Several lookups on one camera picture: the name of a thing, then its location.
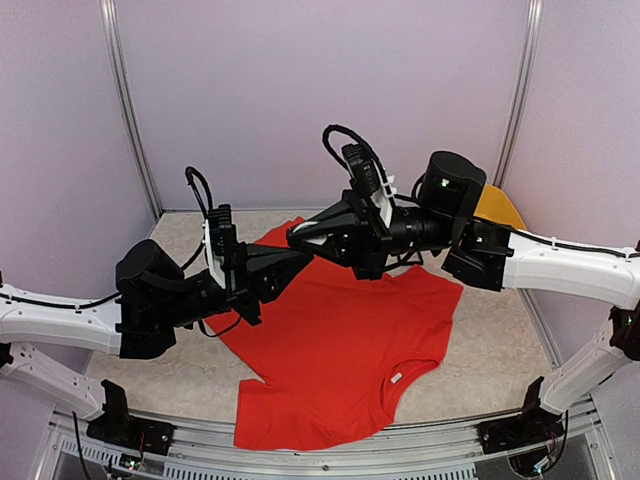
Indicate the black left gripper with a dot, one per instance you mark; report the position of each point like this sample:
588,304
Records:
264,271

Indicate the grey corner post left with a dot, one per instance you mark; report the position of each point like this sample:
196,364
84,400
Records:
109,16

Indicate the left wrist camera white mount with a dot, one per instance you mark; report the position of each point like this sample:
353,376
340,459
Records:
219,241

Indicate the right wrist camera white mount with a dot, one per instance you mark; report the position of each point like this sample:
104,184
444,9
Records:
368,181

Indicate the red t-shirt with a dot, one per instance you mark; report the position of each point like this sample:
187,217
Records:
333,356

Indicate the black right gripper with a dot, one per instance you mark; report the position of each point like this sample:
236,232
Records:
361,238

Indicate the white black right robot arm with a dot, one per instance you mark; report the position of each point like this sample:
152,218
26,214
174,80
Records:
491,256

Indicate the yellow plastic basket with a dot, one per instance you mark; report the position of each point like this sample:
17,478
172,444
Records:
494,205

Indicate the grey aluminium front rail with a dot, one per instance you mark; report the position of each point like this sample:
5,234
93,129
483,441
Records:
205,450

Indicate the grey corner post right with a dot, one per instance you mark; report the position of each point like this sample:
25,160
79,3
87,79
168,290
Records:
520,94

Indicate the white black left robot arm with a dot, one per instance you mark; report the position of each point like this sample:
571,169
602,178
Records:
154,298

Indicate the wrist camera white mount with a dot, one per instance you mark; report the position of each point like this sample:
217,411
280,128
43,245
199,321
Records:
219,241
368,181

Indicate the grey corner post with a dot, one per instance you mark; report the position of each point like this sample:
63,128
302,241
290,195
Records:
109,16
520,94

